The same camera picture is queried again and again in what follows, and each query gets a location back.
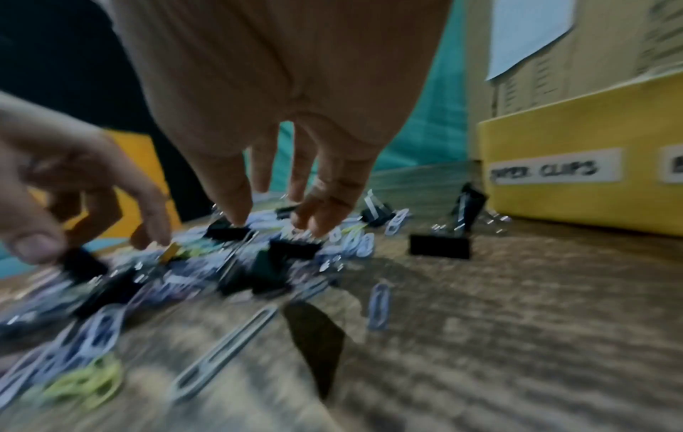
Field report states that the white paper sheet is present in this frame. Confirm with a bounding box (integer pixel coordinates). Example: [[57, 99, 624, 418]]
[[485, 0, 578, 82]]

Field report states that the teal cloth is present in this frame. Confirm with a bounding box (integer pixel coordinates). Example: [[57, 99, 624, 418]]
[[244, 0, 472, 172]]

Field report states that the orange box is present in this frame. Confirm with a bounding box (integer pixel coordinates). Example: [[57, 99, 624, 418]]
[[29, 130, 184, 243]]

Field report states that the yellow paper clips bunch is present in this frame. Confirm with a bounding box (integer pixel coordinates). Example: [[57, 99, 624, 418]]
[[29, 353, 125, 409]]

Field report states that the yellow labelled box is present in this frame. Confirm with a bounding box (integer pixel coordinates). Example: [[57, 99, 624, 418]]
[[476, 75, 683, 236]]

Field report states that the large silver paper clip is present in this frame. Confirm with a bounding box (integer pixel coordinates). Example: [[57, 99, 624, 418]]
[[169, 305, 280, 403]]

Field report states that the black binder clip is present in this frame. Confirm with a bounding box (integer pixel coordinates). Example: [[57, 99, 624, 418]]
[[268, 237, 322, 261], [205, 218, 253, 242], [60, 248, 109, 285], [409, 233, 474, 260], [361, 189, 397, 226], [452, 182, 513, 234], [221, 250, 295, 297]]

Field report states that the single blue paper clip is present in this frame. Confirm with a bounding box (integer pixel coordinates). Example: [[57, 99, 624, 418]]
[[367, 281, 393, 333]]

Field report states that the pile of coloured paper clips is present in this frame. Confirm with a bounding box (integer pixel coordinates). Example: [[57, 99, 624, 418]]
[[0, 198, 413, 406]]

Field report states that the brown cardboard box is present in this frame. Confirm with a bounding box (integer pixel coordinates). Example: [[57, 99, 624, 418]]
[[464, 0, 683, 124]]

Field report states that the person's left hand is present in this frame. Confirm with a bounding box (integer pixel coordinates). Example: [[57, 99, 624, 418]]
[[0, 90, 174, 265]]

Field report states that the person's right hand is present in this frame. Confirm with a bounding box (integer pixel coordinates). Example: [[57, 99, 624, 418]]
[[107, 0, 455, 239]]

